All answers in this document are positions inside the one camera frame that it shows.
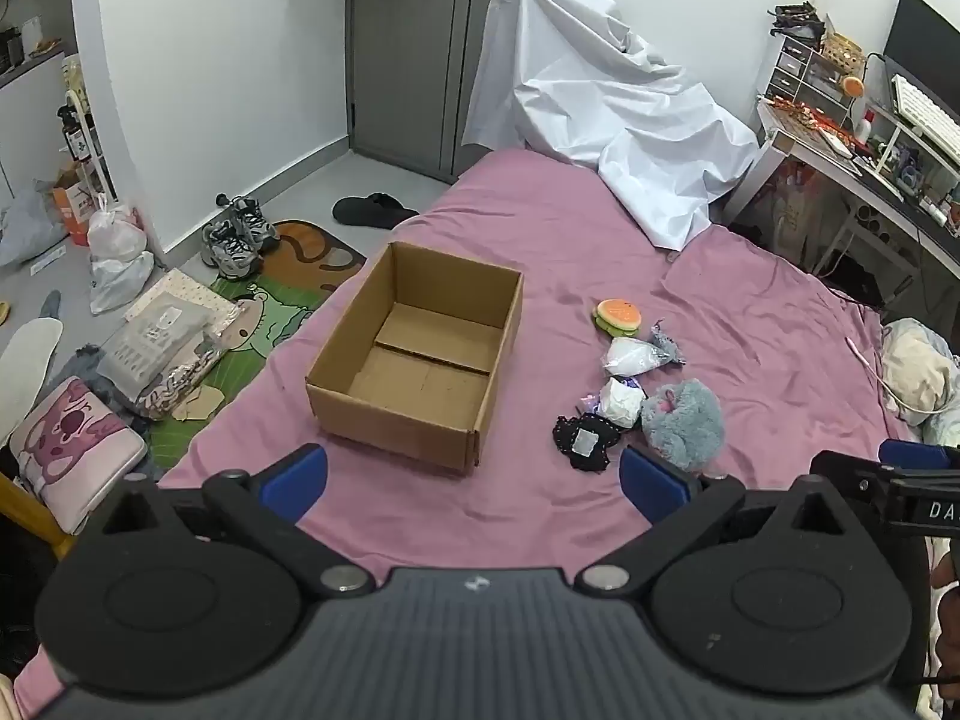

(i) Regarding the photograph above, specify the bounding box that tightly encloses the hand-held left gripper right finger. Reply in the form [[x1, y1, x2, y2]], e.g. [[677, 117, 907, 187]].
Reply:
[[574, 444, 872, 593]]

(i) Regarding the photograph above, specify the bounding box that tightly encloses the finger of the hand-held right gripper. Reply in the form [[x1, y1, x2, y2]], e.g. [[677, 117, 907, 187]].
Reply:
[[879, 439, 960, 470], [810, 450, 901, 500]]

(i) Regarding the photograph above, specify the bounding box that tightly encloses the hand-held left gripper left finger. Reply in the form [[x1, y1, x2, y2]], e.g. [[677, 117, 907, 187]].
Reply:
[[79, 444, 376, 601]]

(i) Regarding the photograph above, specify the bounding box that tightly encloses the grey fluffy plush toy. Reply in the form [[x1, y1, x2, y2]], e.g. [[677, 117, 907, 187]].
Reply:
[[640, 379, 726, 475]]

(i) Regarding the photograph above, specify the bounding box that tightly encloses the black lace coaster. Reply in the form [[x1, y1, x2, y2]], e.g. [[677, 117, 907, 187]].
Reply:
[[553, 412, 627, 475]]

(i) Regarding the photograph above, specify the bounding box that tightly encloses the white purple cloth bundle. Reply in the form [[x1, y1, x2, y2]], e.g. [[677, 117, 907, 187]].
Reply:
[[596, 376, 647, 427]]

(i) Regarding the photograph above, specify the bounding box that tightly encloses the denim elephant toy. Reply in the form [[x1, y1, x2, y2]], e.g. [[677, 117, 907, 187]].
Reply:
[[649, 321, 685, 368]]

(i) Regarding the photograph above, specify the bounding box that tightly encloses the brown cardboard box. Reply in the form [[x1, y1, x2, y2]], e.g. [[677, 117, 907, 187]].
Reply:
[[305, 241, 524, 475]]

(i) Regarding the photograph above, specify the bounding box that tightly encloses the burger plush toy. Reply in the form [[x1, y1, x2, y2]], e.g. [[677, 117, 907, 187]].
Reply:
[[592, 298, 642, 338]]

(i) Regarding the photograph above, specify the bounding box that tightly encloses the person's right hand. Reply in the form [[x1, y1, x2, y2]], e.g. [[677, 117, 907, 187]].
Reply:
[[930, 544, 960, 691]]

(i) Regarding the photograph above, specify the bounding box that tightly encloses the beige pillow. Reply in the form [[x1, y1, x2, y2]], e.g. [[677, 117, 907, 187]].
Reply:
[[879, 319, 960, 428]]

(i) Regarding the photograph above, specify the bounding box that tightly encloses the patterned plastic package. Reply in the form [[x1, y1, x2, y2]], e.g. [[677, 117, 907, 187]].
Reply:
[[135, 337, 226, 421]]

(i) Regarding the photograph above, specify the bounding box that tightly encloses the cartoon floor mat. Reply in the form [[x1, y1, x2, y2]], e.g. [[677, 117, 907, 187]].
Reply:
[[146, 220, 368, 458]]

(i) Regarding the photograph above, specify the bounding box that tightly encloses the grey plastic mailer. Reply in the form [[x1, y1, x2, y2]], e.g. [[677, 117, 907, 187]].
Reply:
[[96, 305, 218, 402]]

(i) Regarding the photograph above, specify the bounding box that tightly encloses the beige dotted flat package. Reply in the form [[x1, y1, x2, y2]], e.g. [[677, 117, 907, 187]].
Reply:
[[124, 268, 241, 331]]

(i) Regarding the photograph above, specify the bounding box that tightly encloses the pink cartoon cushion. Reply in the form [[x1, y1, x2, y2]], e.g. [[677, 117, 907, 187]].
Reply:
[[7, 376, 149, 535]]

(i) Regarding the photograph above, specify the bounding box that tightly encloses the grey sneaker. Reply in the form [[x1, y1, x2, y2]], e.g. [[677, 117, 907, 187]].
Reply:
[[201, 221, 260, 280], [229, 197, 281, 252]]

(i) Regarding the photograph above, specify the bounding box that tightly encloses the pink bed sheet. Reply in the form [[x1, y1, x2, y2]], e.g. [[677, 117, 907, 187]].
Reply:
[[11, 146, 935, 720]]

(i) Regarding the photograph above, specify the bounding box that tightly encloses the white plastic bag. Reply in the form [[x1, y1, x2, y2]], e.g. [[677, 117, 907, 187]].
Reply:
[[86, 206, 147, 260], [90, 251, 155, 314]]

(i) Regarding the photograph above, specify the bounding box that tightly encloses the black slipper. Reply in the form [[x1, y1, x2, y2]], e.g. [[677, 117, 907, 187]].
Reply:
[[332, 193, 421, 230]]

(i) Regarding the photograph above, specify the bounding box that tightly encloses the white oval pad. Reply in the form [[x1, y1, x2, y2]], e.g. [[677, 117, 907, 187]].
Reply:
[[0, 317, 65, 443]]

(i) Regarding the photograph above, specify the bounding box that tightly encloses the white desk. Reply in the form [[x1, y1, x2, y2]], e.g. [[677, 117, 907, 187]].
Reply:
[[724, 97, 960, 316]]

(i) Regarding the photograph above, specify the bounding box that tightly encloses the white keyboard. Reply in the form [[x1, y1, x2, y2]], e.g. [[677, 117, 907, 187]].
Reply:
[[891, 75, 960, 166]]

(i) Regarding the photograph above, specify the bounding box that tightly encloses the orange cardboard box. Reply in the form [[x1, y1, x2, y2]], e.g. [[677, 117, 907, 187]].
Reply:
[[49, 169, 106, 245]]

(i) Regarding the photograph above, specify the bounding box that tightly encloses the grey bag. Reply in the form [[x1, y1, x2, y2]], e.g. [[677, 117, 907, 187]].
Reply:
[[0, 180, 68, 267]]

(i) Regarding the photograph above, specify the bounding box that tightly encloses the white cover sheet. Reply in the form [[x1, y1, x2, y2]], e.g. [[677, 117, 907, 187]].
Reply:
[[461, 0, 760, 252]]

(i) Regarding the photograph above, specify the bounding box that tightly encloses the small drawer organiser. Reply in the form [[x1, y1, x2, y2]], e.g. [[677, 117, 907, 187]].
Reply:
[[766, 34, 852, 110]]

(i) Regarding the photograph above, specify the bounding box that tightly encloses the woven basket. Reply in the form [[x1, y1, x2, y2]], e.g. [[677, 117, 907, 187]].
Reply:
[[823, 34, 867, 72]]

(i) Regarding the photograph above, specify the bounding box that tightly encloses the black monitor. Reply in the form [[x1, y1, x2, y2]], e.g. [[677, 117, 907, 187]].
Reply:
[[883, 0, 960, 113]]

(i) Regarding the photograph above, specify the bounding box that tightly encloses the grey door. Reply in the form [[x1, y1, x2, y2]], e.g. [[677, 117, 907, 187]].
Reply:
[[346, 0, 563, 185]]

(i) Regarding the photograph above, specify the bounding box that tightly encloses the white cabinet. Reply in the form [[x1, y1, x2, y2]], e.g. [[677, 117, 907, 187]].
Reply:
[[0, 45, 76, 200]]

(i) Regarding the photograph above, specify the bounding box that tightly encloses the white cable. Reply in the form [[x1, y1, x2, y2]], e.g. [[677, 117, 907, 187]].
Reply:
[[846, 337, 931, 417]]

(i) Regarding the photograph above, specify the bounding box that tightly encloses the yellow frame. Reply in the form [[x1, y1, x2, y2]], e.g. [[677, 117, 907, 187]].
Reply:
[[0, 472, 76, 560]]

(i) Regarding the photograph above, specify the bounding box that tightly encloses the white wire rack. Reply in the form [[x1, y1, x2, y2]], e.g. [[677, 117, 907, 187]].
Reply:
[[60, 52, 115, 203]]

